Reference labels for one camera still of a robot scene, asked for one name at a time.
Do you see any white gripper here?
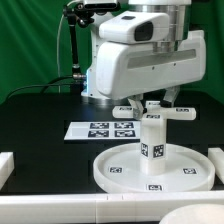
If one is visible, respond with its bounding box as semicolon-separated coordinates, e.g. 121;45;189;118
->
96;11;206;120

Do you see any white cross-shaped table base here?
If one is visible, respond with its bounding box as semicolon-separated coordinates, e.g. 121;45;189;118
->
112;101;196;120

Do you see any white round table top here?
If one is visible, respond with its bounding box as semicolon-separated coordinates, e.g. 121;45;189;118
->
93;143;215;193

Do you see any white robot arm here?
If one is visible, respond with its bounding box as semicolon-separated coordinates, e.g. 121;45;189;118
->
83;0;206;120

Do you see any white round object foreground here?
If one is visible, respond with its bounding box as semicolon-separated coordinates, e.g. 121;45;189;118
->
159;204;224;224

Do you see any white fiducial marker sheet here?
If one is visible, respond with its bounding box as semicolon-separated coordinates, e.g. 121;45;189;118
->
64;121;140;141

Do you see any white right barrier block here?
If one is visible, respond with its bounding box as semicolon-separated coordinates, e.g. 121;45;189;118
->
208;148;224;184

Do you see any white barrier block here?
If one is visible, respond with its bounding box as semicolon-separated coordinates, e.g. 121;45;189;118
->
208;148;224;184
0;152;14;190

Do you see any white left barrier block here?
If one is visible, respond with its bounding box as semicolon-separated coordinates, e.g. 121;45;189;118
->
0;152;14;190

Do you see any black cable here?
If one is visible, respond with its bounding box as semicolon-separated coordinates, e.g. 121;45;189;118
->
4;75;86;101

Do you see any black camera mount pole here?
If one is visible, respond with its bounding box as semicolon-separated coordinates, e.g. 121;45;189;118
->
63;3;94;80

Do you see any white front barrier rail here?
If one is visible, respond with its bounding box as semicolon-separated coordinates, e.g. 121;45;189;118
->
0;191;224;224

